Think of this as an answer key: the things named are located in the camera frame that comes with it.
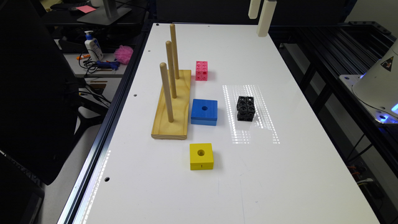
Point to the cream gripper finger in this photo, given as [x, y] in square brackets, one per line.
[265, 19]
[254, 6]

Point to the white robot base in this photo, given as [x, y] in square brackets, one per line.
[376, 90]

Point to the pink cube block cluster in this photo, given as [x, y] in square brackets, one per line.
[201, 73]

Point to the rear wooden peg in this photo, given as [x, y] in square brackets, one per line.
[174, 49]

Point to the wooden peg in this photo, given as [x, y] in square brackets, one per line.
[174, 49]
[166, 87]
[170, 60]

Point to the middle wooden peg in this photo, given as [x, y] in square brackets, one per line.
[170, 60]

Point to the black cube block cluster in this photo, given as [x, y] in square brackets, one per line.
[246, 108]

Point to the front wooden peg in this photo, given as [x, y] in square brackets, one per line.
[166, 87]

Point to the blue wooden square block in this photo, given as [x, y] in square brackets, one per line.
[204, 112]

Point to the pink bath loofah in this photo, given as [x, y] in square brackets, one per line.
[123, 54]

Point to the silver monitor stand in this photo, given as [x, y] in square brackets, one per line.
[105, 14]

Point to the blue glue gun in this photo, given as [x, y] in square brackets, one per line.
[114, 65]

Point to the wooden peg base board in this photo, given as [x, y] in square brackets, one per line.
[177, 130]

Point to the yellow wooden square block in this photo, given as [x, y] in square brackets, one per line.
[201, 156]

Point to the white lotion pump bottle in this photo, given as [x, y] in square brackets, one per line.
[93, 46]

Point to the pink sticky note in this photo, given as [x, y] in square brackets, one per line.
[86, 9]

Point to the orange marker pen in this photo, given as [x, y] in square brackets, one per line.
[83, 56]

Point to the black office chair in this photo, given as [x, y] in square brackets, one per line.
[42, 114]

